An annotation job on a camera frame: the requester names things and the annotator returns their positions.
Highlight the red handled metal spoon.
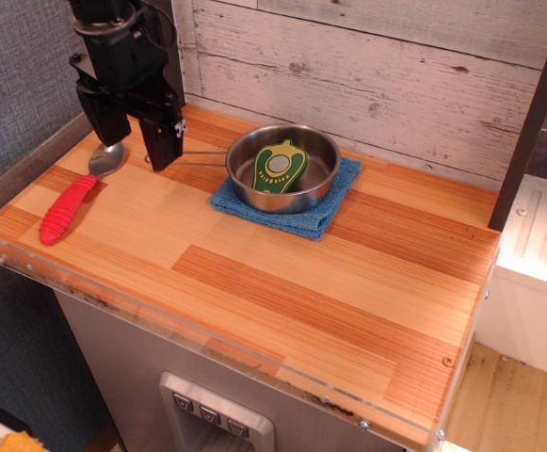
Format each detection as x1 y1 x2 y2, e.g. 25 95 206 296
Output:
39 142 125 245

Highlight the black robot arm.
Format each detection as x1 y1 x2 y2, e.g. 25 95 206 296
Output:
70 1 185 172

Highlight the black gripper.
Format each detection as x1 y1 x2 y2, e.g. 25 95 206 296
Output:
70 26 185 172

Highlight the small steel pan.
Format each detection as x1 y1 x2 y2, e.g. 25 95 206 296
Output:
144 123 343 215

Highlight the silver dispenser button panel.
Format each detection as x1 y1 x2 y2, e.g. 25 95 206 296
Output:
159 372 276 451

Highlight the white toy sink unit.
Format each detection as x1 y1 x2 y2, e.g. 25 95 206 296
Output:
475 176 547 372

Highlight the green toy pepper slice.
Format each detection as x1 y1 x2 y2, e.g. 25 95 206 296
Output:
252 139 308 194

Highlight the blue folded cloth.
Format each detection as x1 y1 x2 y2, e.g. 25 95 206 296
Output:
210 157 362 240

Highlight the yellow object bottom left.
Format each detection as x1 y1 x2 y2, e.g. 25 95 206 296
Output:
0 431 45 452

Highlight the clear acrylic front guard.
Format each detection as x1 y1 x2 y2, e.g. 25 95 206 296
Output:
0 221 498 451

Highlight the dark right frame post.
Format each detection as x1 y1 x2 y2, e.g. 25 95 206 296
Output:
488 58 547 232

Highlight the grey toy cabinet front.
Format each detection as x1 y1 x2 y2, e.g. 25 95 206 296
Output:
56 293 400 451

